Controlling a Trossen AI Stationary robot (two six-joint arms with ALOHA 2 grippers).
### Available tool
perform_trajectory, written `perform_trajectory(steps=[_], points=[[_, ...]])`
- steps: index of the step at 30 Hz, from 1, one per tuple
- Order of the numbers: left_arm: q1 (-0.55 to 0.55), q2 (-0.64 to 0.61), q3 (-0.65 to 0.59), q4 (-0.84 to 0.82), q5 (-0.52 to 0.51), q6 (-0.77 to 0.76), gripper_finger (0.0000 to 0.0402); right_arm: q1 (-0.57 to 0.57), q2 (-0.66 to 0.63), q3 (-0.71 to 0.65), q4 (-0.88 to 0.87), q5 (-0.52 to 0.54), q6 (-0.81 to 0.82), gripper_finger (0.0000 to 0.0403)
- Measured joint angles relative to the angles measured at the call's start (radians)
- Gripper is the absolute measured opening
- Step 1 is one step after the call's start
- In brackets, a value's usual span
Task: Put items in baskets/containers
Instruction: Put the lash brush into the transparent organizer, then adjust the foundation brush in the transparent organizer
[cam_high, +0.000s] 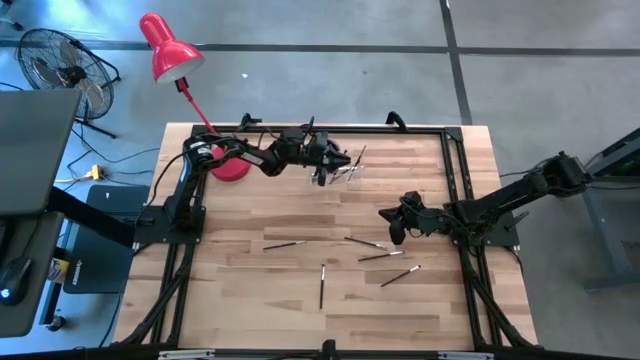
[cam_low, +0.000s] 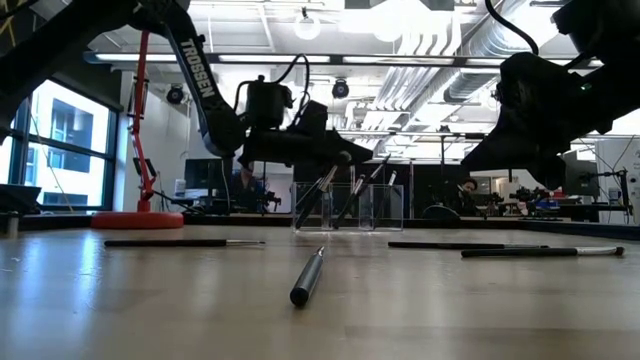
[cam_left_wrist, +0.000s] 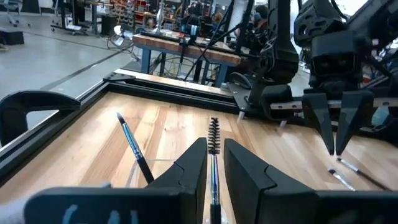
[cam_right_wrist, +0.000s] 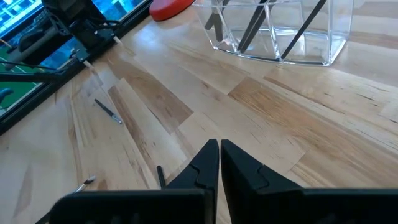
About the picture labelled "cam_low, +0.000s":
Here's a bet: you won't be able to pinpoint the black computer monitor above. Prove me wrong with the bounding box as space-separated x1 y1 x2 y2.
562 151 602 199
183 157 235 191

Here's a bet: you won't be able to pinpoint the black ceiling spotlight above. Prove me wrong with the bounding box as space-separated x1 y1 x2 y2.
330 78 351 101
165 83 186 106

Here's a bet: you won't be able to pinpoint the clear acrylic organizer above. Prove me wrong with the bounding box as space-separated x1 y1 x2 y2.
292 182 404 234

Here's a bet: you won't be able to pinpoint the large window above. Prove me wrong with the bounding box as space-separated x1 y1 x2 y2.
0 74 120 214

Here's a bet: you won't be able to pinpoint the black metal frame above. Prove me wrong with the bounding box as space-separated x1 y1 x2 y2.
0 212 640 242

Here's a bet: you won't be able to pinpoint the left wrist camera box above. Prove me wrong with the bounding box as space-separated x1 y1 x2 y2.
246 79 295 132

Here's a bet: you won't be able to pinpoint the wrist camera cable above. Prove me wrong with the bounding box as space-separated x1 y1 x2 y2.
234 52 312 129
484 0 541 55

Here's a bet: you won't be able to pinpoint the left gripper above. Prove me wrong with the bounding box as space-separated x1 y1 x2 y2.
238 102 375 169

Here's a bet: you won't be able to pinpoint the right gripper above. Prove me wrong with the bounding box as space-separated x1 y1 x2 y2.
459 99 631 191

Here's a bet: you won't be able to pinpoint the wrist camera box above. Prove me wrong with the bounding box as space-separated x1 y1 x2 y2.
499 52 574 109
246 79 295 132

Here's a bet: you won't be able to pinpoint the grey standoff post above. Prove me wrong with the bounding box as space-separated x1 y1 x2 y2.
4 211 21 241

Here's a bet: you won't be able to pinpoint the ceiling light strip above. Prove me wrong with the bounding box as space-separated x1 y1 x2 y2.
218 54 332 64
342 55 454 66
93 52 179 64

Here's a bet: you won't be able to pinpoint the black partition panels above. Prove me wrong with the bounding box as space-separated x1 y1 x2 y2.
292 160 472 220

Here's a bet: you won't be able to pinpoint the person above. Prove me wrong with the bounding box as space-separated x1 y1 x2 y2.
455 176 482 204
230 160 267 214

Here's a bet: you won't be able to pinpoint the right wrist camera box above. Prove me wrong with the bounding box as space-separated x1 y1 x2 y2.
499 52 574 109

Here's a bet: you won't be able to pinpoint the red desk lamp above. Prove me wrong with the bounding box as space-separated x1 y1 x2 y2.
90 29 185 231

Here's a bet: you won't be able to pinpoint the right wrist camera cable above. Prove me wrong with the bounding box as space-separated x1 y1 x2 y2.
484 0 541 55

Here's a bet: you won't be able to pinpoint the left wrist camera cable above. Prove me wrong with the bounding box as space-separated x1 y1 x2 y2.
234 52 312 129

